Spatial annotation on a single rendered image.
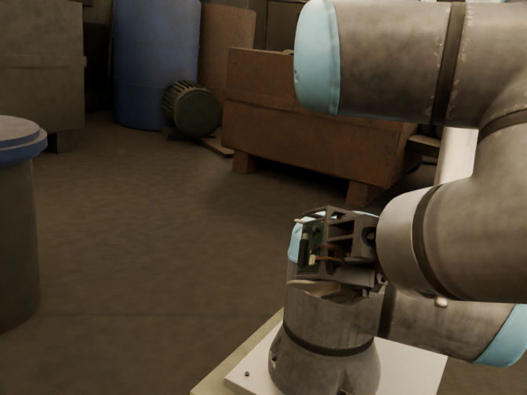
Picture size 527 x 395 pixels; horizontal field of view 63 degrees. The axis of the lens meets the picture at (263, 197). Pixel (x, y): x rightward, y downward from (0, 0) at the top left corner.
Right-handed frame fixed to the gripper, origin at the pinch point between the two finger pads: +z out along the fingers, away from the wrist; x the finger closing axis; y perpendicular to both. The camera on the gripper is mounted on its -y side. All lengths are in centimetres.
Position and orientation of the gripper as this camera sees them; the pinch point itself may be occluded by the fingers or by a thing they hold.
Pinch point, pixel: (314, 260)
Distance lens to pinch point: 56.6
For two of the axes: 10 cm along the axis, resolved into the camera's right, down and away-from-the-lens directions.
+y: -9.0, -2.3, -3.7
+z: -4.1, 1.8, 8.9
